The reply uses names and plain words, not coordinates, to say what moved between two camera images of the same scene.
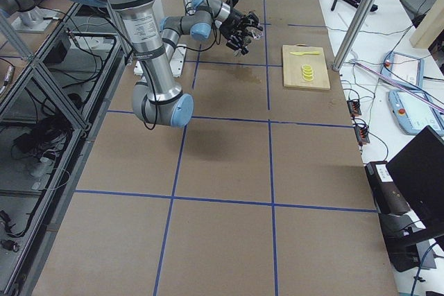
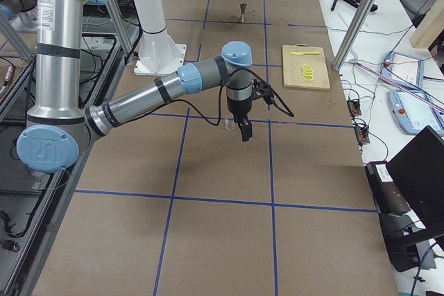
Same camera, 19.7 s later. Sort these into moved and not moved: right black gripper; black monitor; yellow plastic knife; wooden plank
Moved: right black gripper
Not moved: black monitor; wooden plank; yellow plastic knife
